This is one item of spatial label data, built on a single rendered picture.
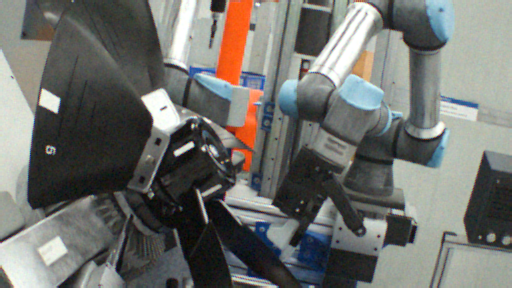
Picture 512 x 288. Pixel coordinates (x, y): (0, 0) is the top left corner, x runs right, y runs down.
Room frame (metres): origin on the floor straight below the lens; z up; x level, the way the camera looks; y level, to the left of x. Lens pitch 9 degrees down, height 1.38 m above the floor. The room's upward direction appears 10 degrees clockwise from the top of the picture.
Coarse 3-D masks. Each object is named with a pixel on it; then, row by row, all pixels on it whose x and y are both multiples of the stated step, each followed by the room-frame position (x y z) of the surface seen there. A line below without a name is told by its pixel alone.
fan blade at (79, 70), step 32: (64, 32) 0.65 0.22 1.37; (64, 64) 0.64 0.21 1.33; (96, 64) 0.70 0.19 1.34; (64, 96) 0.64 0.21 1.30; (96, 96) 0.69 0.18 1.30; (128, 96) 0.75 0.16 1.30; (32, 128) 0.59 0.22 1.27; (64, 128) 0.64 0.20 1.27; (96, 128) 0.69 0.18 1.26; (128, 128) 0.75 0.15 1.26; (32, 160) 0.58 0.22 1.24; (64, 160) 0.64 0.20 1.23; (96, 160) 0.70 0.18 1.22; (128, 160) 0.77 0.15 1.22; (32, 192) 0.58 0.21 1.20; (64, 192) 0.65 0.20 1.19; (96, 192) 0.72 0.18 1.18
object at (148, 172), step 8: (152, 128) 0.81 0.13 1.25; (152, 136) 0.82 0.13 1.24; (160, 136) 0.84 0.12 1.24; (168, 136) 0.85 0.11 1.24; (152, 144) 0.82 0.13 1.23; (160, 144) 0.84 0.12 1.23; (144, 152) 0.81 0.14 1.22; (152, 152) 0.83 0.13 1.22; (160, 152) 0.85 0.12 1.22; (144, 160) 0.82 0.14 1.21; (160, 160) 0.85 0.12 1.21; (136, 168) 0.80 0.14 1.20; (144, 168) 0.82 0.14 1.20; (152, 168) 0.84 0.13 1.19; (136, 176) 0.81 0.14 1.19; (144, 176) 0.83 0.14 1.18; (152, 176) 0.84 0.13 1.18; (128, 184) 0.79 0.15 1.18; (136, 184) 0.81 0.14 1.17; (144, 184) 0.83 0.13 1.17; (144, 192) 0.84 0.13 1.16
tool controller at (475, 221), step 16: (496, 160) 1.27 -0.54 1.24; (480, 176) 1.30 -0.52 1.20; (496, 176) 1.22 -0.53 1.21; (480, 192) 1.27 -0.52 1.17; (496, 192) 1.23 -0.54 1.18; (480, 208) 1.25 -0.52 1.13; (496, 208) 1.23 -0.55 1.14; (464, 224) 1.34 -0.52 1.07; (480, 224) 1.25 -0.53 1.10; (496, 224) 1.24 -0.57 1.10; (480, 240) 1.26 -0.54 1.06; (496, 240) 1.25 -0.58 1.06
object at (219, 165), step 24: (192, 120) 0.88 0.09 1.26; (168, 144) 0.87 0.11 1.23; (216, 144) 0.93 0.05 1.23; (168, 168) 0.85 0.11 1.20; (192, 168) 0.85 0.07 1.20; (216, 168) 0.85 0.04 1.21; (168, 192) 0.85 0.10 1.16; (216, 192) 0.87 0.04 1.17; (144, 216) 0.85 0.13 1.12; (168, 216) 0.89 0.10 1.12
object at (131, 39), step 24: (48, 0) 0.90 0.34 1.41; (96, 0) 0.96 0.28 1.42; (120, 0) 0.99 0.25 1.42; (144, 0) 1.03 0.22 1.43; (96, 24) 0.94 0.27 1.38; (120, 24) 0.96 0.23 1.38; (144, 24) 0.99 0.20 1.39; (120, 48) 0.94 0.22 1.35; (144, 48) 0.97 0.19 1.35; (144, 72) 0.94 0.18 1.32
